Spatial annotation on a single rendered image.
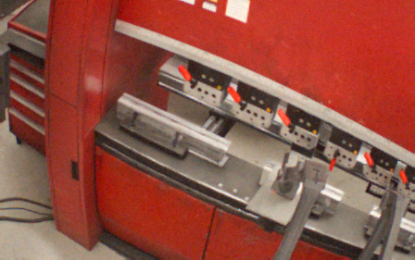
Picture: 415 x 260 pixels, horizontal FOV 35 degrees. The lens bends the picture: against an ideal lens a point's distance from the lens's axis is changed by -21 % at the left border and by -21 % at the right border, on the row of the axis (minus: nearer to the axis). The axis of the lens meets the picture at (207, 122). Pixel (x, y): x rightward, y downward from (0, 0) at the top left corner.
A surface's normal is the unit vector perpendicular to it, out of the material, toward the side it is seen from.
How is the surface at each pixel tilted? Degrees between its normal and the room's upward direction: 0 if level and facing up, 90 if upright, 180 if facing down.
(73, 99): 90
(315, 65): 90
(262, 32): 90
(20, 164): 0
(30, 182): 0
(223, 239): 90
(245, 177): 0
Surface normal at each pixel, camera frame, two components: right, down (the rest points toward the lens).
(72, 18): -0.46, 0.57
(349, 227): 0.13, -0.72
